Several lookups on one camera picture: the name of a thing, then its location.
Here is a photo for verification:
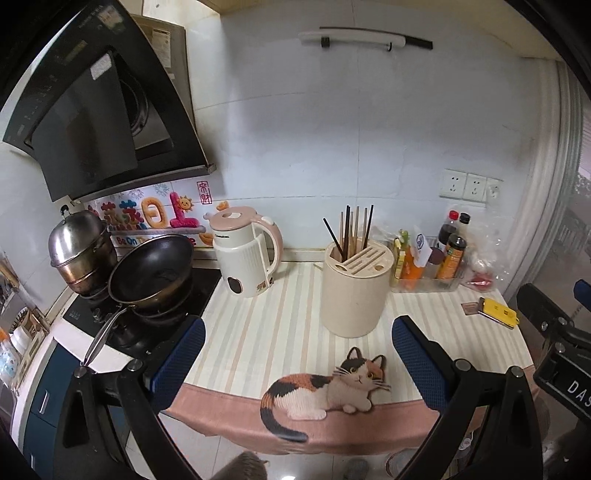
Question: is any orange label sauce bottle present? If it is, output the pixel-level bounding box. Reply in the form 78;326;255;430
436;233;467;280

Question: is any white wall knife rack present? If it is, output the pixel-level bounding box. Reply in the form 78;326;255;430
297;26;434;51

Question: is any red cap dark bottle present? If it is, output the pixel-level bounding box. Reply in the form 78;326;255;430
438;210;460;250

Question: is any stainless steel pot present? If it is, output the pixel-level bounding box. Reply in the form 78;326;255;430
48;205;117;297

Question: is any light wooden chopstick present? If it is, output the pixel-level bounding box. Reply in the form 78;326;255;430
339;212;346;262

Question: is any black range hood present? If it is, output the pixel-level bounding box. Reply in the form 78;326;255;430
4;1;214;201

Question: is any colourful wall sticker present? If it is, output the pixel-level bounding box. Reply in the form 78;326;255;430
85;178;229;250

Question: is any dark brown chopstick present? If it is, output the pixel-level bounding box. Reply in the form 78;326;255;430
322;218;345;261

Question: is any orange seasoning packet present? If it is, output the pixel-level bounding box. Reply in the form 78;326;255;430
401;246;425;281

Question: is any white blue seasoning packet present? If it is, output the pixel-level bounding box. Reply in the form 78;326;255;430
411;226;432;268

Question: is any yellow green seasoning packet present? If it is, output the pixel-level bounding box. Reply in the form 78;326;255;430
392;229;410;283

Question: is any black induction cooktop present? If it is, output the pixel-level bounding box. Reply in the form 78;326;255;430
64;268;221;359

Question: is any white wall socket panel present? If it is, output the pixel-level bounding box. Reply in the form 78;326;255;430
439;169;502;204

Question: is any black cap sauce bottle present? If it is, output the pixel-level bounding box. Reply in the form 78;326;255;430
457;212;471;244

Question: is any black frying pan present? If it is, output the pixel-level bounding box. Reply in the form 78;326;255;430
81;234;193;367

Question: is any yellow box cutter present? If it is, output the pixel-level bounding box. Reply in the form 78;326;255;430
478;297;519;329

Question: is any pink white electric kettle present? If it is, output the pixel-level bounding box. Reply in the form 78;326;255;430
204;206;283;298

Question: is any striped cat table mat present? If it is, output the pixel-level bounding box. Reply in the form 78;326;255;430
168;263;534;455

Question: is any beige utensil holder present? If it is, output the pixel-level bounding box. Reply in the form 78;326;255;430
320;240;394;338

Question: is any brown lid jar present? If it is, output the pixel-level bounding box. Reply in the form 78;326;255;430
423;248;446;279

